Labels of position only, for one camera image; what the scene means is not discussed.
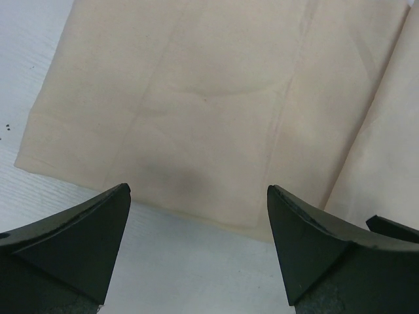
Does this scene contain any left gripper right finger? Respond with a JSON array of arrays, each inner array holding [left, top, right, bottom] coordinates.
[[267, 185, 418, 313]]

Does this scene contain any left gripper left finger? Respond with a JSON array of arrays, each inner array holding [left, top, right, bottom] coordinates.
[[1, 183, 131, 313]]

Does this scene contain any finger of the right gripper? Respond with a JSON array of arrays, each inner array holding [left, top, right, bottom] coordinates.
[[366, 215, 419, 243]]

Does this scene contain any beige cloth surgical kit wrap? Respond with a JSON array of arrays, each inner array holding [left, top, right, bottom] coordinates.
[[15, 1, 418, 241]]

